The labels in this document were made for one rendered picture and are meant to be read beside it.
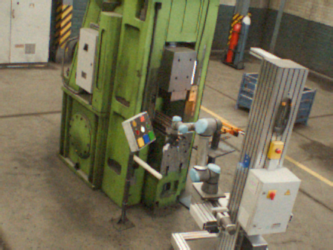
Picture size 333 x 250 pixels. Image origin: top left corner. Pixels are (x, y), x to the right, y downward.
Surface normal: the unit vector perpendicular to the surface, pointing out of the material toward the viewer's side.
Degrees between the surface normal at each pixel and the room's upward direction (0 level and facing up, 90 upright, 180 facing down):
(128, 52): 89
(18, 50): 90
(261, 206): 90
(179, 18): 90
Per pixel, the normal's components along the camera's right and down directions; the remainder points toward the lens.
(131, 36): -0.77, 0.11
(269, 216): 0.30, 0.42
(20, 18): 0.56, 0.39
